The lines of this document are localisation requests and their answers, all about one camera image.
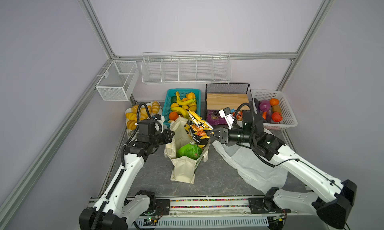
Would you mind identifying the green snack bag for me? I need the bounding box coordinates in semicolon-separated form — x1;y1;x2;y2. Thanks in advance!
177;143;203;160

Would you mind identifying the white plastic grocery bag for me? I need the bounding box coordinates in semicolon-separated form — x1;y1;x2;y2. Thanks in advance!
212;140;288;194

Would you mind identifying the yellow black chips bag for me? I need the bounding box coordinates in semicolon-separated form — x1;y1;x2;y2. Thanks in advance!
184;110;214;150

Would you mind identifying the beige canvas tote bag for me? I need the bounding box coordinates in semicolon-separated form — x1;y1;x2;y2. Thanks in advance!
164;117;211;184

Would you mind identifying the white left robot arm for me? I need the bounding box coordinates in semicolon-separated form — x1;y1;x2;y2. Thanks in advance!
79;115;175;230

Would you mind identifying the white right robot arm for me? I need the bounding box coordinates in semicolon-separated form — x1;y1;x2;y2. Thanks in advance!
207;103;358;230

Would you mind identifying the red chips bag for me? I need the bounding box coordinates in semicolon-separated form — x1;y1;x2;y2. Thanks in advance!
233;111;243;122

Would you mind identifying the purple snack bag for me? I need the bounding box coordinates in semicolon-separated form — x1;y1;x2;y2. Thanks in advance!
206;110;227;127

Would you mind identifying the striped bread loaf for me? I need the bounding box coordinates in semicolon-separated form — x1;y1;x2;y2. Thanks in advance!
140;105;152;121

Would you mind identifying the striped bread right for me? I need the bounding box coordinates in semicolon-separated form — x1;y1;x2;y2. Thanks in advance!
152;101;161;115

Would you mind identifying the white bread tray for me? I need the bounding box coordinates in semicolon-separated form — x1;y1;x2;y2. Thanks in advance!
125;101;162;136

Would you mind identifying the croissant bread bottom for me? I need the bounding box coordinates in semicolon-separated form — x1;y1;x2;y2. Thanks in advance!
127;121;138;131

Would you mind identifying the croissant bread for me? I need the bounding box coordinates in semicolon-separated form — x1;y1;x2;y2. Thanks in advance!
126;113;137;122
131;105;142;114
127;121;138;131

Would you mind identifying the purple sweet potato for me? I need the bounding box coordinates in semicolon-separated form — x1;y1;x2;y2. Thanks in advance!
266;109;273;124

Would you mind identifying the yellow banana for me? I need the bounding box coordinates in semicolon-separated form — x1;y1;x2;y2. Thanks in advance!
176;92;196;106

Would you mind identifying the croissant bread left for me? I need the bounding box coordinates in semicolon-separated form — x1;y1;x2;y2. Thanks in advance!
126;113;137;122

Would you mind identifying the purple onion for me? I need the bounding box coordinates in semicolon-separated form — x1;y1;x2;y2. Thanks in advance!
259;100;271;112

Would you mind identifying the croissant bread top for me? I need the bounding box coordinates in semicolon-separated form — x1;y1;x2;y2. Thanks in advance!
131;105;142;114

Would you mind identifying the black mesh wooden shelf rack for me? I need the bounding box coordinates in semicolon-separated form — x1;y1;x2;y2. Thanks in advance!
205;83;252;119

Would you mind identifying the red tomato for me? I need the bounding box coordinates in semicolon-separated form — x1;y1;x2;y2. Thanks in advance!
271;112;283;123

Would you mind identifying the teal plastic fruit basket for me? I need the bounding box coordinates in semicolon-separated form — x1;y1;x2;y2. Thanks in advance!
162;89;202;128

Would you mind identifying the brown potato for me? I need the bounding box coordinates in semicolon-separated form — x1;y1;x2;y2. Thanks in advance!
272;105;282;115

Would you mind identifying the orange fruit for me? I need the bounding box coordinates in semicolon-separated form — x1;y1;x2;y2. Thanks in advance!
186;93;196;100

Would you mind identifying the orange pumpkin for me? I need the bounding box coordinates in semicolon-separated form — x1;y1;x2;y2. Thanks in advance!
270;98;280;107

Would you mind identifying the white plastic vegetable basket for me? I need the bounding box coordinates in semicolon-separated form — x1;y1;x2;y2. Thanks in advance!
251;89;298;130

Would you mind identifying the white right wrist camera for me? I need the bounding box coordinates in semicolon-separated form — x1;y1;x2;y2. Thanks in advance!
219;107;235;130

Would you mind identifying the white mesh wall box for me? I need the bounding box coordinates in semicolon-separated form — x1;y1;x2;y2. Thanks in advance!
96;61;140;102

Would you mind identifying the white wire wall rack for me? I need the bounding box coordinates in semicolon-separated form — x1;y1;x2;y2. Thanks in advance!
142;51;232;84

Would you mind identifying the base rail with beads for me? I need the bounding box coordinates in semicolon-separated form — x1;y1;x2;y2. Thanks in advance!
86;194;319;230

